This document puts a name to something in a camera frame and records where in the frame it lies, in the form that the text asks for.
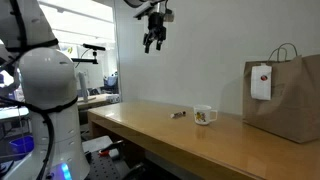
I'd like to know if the blue plastic bin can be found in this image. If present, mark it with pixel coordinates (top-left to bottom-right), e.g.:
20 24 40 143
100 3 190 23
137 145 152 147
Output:
9 135 34 154

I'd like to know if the black red clamp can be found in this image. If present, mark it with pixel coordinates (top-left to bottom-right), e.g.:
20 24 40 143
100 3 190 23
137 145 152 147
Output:
98 140 124 156

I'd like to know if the brown paper bag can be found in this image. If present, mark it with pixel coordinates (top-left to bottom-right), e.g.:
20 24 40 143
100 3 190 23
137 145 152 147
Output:
242 44 320 143

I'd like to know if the white cartoon mug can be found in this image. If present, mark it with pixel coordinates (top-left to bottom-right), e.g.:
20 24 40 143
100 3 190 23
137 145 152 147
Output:
193 105 218 126

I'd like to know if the black camera on stand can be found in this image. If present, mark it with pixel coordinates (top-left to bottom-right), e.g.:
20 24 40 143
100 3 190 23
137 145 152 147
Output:
71 43 107 66

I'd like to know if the white receipt on bag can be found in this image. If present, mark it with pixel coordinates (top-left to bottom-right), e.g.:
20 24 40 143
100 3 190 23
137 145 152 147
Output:
251 63 272 100

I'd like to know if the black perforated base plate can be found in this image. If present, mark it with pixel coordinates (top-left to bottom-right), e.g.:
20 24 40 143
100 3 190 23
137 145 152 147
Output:
85 152 120 180

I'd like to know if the dark marker pen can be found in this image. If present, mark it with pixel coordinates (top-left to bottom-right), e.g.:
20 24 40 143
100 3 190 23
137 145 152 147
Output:
170 111 186 119

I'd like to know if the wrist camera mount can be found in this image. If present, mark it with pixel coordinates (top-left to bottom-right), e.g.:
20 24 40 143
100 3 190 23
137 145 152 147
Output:
134 0 174 22

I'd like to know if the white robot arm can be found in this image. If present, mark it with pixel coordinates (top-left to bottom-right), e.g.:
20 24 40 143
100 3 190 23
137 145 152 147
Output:
0 0 90 180

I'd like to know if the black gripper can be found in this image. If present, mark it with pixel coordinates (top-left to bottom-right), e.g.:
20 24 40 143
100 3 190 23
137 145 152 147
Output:
144 12 166 54

